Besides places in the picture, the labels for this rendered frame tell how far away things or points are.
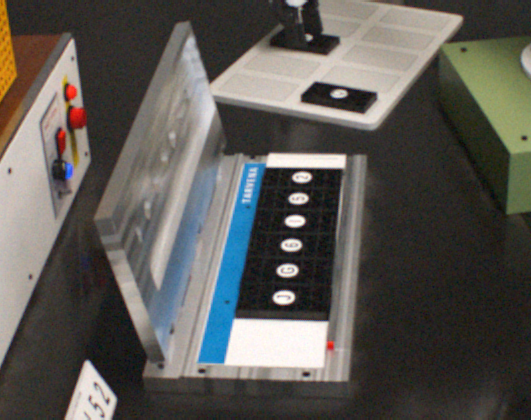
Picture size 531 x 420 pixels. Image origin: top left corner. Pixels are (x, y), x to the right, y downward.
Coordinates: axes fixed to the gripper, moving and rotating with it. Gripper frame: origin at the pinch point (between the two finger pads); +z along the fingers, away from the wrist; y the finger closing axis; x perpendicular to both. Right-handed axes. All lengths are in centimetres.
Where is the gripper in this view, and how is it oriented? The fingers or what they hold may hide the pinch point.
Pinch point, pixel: (304, 29)
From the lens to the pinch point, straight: 186.0
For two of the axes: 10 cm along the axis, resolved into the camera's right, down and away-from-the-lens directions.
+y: 4.7, -5.0, 7.3
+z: 2.4, 8.7, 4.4
